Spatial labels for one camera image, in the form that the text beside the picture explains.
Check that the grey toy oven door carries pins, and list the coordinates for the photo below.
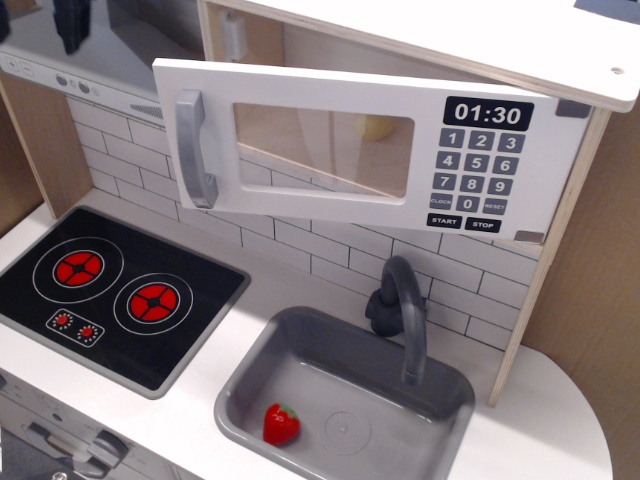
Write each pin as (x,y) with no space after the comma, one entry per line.
(80,443)

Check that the white toy microwave door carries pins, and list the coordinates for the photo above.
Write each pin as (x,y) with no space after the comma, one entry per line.
(465,158)

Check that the grey microwave door handle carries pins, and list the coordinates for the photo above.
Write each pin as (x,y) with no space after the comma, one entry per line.
(201,187)

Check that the yellow toy potato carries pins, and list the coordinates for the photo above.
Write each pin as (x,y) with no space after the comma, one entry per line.
(374,127)

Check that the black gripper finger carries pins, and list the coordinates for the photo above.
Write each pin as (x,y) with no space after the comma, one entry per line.
(72,20)
(4,21)

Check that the grey toy sink basin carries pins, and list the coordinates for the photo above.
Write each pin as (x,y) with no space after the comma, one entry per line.
(359,420)

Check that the black toy induction stove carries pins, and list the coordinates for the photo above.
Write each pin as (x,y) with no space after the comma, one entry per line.
(117,300)

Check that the grey toy range hood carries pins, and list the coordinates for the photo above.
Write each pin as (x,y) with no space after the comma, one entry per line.
(112,66)

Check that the dark grey toy faucet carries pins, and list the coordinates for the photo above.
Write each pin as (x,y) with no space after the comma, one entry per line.
(397,307)

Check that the red toy strawberry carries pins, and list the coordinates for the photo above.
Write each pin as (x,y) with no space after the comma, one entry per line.
(281,424)

